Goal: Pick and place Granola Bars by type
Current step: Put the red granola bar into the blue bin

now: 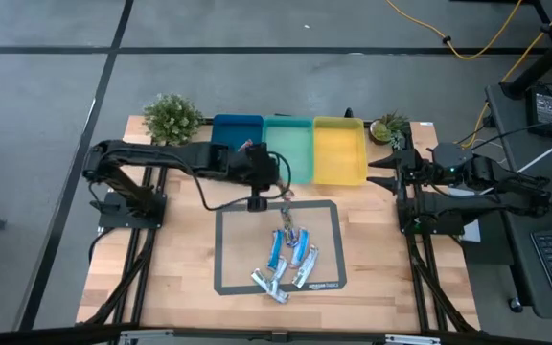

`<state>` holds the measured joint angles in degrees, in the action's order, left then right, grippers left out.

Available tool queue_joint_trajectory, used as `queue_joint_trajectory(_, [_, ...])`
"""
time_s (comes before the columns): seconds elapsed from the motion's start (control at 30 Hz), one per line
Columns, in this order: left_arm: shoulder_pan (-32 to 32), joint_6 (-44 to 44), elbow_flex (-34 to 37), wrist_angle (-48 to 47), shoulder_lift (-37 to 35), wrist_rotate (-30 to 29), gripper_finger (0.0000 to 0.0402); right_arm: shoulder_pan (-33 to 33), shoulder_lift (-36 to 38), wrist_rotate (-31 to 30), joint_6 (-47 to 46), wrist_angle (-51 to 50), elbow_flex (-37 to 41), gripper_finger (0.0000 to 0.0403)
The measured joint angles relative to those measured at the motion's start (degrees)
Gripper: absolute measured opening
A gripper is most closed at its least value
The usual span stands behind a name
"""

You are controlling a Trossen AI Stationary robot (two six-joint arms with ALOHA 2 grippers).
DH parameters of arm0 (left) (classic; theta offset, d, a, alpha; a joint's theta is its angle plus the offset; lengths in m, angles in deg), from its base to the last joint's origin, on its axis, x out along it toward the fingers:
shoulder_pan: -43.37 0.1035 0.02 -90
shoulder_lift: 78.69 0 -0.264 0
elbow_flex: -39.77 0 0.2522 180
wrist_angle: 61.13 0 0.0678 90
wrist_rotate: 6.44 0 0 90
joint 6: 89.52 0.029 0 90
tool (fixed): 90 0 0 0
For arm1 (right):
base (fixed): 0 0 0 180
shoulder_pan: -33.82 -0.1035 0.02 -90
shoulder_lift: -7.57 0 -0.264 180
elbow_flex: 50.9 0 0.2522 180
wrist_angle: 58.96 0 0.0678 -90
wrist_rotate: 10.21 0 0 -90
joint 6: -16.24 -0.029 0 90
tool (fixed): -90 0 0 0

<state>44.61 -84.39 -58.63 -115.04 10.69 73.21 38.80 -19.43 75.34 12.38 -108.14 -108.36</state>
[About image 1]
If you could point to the black-bordered clear mat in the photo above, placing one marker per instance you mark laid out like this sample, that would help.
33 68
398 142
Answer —
218 249

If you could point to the black side desk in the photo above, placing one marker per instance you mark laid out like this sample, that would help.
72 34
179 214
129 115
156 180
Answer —
511 120

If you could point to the dark patterned granola bar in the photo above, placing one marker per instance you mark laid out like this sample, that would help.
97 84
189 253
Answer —
287 215

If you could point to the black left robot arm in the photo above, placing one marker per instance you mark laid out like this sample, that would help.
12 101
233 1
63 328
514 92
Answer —
127 153

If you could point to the red granola bar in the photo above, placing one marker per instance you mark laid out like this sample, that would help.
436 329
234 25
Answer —
246 145

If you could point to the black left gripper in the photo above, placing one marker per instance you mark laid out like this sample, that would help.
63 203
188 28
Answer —
254 165

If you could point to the silver granola bar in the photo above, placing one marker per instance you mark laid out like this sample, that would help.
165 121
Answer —
306 268
269 285
281 269

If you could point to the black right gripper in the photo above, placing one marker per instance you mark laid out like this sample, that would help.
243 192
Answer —
415 170

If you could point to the teal plastic bin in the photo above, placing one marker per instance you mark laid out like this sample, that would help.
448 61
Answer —
290 144

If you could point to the black clamp knob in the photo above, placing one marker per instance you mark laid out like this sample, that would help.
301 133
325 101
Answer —
351 113

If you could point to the bushy green potted plant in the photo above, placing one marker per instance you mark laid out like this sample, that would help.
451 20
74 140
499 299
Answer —
173 120

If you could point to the black table frame rails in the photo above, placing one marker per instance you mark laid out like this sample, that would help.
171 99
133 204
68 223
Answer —
134 268
422 268

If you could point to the black caster wheel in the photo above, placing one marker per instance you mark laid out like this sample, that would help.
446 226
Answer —
515 305

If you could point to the blue plastic bin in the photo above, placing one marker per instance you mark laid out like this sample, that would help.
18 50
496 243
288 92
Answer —
235 127

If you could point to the yellow plastic bin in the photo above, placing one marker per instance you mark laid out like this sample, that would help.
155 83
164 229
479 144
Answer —
340 151

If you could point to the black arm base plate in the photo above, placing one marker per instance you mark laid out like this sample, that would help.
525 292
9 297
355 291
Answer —
113 218
448 227

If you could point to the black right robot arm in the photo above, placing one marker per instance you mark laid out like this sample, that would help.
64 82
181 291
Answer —
472 203

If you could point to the black power adapter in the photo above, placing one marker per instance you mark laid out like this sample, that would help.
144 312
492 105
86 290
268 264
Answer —
543 110

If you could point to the black frame crossbar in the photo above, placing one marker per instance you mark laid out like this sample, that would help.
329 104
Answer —
257 335

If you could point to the white paper sheet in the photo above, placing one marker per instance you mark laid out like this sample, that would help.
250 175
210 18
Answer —
472 232

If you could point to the silver metal bracket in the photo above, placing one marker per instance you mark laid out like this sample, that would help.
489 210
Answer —
146 338
412 340

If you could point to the small potted succulent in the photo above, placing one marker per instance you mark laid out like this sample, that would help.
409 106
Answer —
388 129

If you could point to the black stand pole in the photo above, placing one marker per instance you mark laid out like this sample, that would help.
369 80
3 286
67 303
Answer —
544 62

